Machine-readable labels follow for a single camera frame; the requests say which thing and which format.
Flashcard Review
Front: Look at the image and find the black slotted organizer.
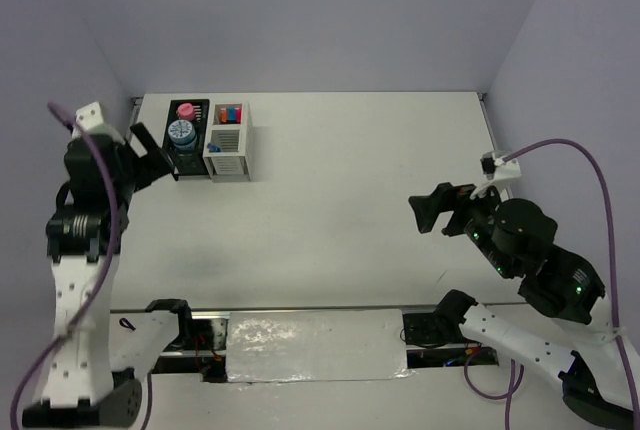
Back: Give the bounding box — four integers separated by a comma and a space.
162, 99, 210, 178

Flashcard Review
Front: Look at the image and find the blue white jar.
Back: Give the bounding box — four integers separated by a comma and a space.
167, 119, 197, 151

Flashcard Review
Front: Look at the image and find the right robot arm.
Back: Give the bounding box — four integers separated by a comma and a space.
408, 182, 639, 429

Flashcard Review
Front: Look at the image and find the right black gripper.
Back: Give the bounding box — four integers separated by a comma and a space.
405, 174, 514, 274

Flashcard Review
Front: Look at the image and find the purple cable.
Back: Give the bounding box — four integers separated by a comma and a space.
462, 138, 640, 430
8, 102, 154, 430

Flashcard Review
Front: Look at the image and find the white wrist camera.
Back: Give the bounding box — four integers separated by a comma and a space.
71, 102, 125, 144
470, 151, 522, 199

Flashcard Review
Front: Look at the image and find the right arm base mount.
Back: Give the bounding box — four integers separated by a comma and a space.
399, 290, 498, 370

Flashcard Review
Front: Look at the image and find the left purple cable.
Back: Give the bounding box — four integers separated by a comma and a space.
8, 102, 154, 430

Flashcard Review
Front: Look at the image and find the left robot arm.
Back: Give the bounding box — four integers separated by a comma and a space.
11, 123, 196, 429

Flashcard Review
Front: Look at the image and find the silver tape covered plate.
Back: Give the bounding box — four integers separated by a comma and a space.
226, 309, 410, 383

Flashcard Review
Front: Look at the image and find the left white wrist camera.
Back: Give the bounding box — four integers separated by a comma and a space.
71, 102, 125, 144

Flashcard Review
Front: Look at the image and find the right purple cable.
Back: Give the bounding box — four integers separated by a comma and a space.
462, 138, 640, 430

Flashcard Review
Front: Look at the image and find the clear blue spray bottle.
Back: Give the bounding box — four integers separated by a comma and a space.
207, 143, 221, 153

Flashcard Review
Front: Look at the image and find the pink capped bottle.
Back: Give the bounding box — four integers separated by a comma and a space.
176, 102, 197, 121

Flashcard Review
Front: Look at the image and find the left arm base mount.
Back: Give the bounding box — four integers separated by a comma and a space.
152, 315, 229, 383

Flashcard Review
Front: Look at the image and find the white slotted organizer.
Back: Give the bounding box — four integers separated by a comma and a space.
202, 102, 253, 182

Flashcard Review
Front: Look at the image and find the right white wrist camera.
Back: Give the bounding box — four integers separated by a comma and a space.
470, 151, 522, 199

